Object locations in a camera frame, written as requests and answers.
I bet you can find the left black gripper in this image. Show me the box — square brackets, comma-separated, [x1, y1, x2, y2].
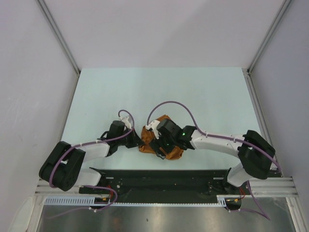
[116, 127, 144, 148]

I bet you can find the orange cloth napkin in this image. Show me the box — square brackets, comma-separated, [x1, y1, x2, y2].
[139, 126, 183, 160]

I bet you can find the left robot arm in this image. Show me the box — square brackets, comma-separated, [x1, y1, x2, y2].
[39, 120, 144, 193]

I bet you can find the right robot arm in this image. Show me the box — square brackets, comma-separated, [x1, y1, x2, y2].
[145, 119, 275, 194]

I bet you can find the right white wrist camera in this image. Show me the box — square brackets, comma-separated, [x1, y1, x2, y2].
[145, 120, 160, 139]

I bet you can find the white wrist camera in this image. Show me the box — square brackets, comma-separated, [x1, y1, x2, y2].
[145, 120, 160, 139]
[119, 116, 132, 130]

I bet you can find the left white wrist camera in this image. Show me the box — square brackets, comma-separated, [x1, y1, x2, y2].
[119, 116, 132, 130]

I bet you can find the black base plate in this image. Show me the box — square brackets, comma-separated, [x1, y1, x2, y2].
[78, 168, 247, 211]

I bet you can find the white slotted cable duct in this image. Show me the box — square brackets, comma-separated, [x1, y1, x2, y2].
[44, 195, 229, 206]

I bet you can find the aluminium frame rail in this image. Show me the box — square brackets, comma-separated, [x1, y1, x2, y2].
[249, 177, 298, 198]

